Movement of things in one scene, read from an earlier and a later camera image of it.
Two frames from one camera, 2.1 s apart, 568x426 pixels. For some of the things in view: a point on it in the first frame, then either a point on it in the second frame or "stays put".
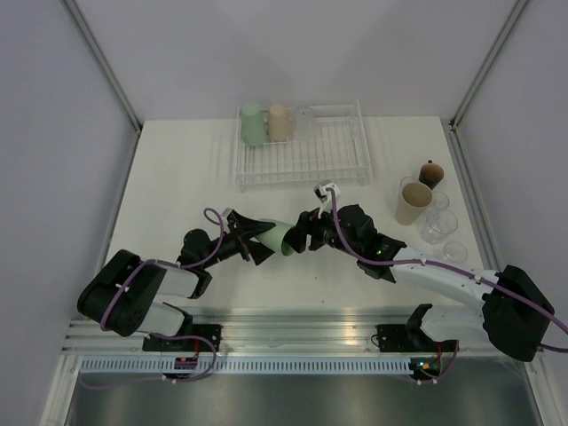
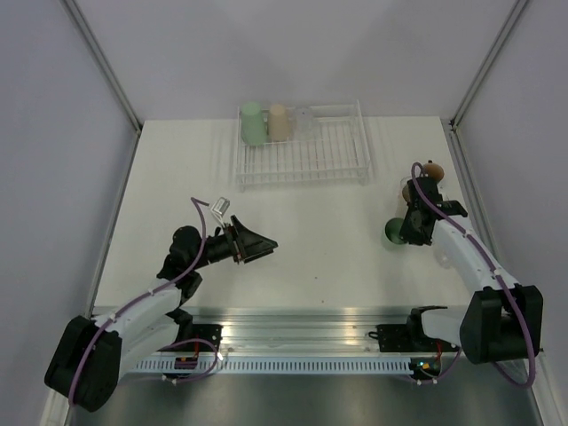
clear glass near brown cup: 406,181 stays put
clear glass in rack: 303,122 stays put
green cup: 272,237 -> 393,231
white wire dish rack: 337,155 stays put
